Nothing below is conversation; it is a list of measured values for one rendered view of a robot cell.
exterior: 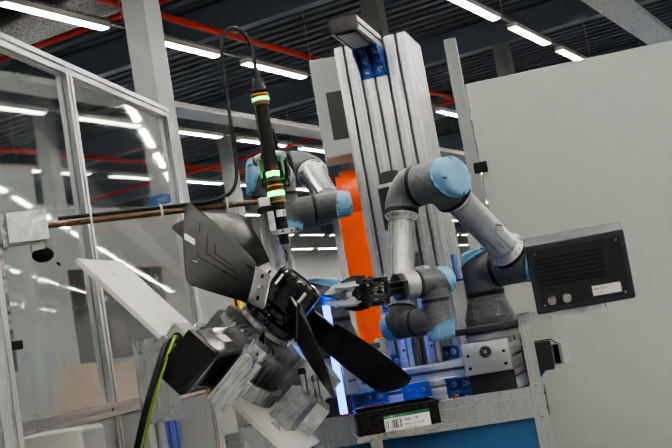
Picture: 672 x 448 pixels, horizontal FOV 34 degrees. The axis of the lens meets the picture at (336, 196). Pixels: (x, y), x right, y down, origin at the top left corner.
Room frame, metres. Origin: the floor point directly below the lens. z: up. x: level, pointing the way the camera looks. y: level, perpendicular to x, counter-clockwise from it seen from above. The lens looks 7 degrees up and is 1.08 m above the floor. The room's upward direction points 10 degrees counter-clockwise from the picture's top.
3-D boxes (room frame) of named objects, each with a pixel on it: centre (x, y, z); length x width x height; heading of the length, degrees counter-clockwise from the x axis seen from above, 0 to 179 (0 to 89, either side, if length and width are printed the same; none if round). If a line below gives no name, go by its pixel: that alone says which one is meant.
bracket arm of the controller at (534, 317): (3.00, -0.54, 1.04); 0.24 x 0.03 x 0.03; 79
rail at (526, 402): (3.10, -0.02, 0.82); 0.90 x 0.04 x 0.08; 79
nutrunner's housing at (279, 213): (2.77, 0.15, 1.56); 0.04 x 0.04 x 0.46
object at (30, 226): (2.52, 0.72, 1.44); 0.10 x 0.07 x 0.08; 114
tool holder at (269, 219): (2.76, 0.16, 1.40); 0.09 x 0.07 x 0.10; 114
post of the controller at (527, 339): (3.02, -0.44, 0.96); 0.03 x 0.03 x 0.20; 79
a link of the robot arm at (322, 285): (3.53, 0.09, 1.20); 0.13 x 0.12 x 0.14; 98
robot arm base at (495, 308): (3.40, -0.40, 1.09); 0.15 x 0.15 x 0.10
